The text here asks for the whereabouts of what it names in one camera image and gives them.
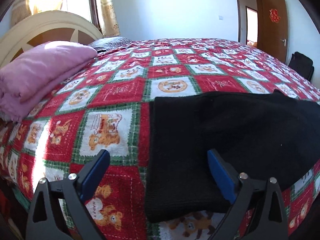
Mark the brown wooden door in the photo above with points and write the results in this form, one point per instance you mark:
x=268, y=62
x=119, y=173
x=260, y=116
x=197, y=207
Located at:
x=272, y=37

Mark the cream wooden headboard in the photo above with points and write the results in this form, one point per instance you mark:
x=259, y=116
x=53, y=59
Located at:
x=45, y=27

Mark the black pants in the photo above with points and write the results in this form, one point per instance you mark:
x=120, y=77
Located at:
x=264, y=135

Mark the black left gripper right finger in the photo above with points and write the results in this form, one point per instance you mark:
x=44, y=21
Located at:
x=269, y=219

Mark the beige curtain right panel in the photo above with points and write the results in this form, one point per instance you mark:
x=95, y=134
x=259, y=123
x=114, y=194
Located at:
x=107, y=18

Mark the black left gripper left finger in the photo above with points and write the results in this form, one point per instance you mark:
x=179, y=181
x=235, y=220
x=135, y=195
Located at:
x=45, y=219

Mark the striped pillow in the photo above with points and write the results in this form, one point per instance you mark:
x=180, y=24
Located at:
x=109, y=43

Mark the folded pink blanket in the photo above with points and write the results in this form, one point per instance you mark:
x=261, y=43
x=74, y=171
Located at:
x=33, y=74

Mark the red door decoration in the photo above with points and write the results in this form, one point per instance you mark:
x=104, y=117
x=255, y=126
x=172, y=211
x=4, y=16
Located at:
x=274, y=15

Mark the red patchwork bedspread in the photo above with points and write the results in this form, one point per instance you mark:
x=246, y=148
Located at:
x=105, y=105

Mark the black suitcase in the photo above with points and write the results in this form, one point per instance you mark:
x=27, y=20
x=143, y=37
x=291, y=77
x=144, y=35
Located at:
x=303, y=65

